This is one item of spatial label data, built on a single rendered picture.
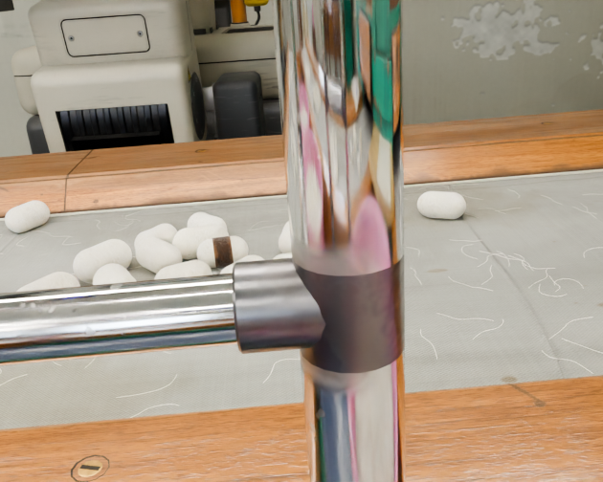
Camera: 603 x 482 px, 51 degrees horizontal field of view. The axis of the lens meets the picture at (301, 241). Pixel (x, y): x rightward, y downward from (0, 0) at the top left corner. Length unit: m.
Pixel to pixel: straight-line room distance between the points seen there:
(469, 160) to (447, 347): 0.27
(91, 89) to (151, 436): 0.79
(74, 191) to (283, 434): 0.37
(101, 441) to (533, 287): 0.24
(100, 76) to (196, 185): 0.47
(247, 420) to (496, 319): 0.15
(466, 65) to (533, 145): 1.90
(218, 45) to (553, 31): 1.56
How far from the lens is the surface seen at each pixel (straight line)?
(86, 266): 0.40
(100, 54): 1.01
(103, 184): 0.55
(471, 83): 2.48
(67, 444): 0.24
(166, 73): 0.95
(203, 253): 0.39
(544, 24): 2.53
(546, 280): 0.38
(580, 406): 0.24
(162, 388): 0.30
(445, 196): 0.45
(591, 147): 0.59
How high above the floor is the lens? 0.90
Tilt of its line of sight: 23 degrees down
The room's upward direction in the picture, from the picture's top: 4 degrees counter-clockwise
